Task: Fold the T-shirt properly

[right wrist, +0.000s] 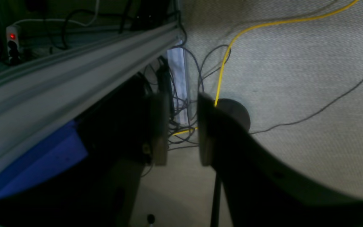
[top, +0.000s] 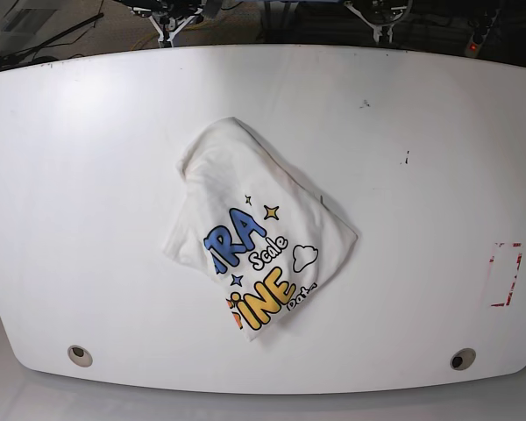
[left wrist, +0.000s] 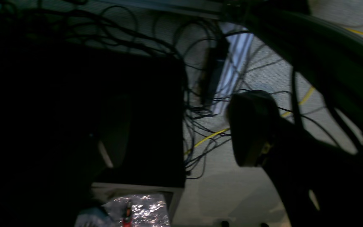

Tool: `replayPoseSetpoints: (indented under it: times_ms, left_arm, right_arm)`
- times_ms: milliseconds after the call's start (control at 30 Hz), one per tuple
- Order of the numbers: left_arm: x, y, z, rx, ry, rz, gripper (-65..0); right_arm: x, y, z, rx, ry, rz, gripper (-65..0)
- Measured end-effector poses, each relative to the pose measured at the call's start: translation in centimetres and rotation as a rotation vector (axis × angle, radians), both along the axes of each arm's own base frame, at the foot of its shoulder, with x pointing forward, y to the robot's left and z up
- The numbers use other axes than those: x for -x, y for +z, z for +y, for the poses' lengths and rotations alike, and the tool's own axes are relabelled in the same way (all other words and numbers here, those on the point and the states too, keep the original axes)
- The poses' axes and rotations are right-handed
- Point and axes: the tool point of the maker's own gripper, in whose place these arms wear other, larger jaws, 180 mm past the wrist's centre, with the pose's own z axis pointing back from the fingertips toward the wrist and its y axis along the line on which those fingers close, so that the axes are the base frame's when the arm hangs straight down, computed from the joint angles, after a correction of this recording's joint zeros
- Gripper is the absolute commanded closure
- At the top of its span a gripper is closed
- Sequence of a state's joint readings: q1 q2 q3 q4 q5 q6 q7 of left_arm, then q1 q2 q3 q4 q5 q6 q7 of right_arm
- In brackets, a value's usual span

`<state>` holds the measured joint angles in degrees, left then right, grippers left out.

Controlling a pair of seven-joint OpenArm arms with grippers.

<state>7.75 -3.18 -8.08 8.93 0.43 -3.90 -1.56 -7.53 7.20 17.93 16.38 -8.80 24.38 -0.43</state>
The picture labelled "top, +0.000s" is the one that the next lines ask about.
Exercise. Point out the white printed T-shirt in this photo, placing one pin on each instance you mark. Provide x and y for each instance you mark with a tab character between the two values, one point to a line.
248	225

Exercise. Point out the left table grommet hole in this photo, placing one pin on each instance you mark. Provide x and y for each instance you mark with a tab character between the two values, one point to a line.
80	356

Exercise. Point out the table grommet hole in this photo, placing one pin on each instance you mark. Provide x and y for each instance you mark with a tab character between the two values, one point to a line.
80	356
463	359

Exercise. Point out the right table grommet hole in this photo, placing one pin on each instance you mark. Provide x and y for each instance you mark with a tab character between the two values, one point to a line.
463	359

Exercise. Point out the red tape rectangle marking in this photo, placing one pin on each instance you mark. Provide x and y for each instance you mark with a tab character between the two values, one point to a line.
504	266

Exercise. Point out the power strip with red light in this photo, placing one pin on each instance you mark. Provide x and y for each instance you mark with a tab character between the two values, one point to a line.
476	42

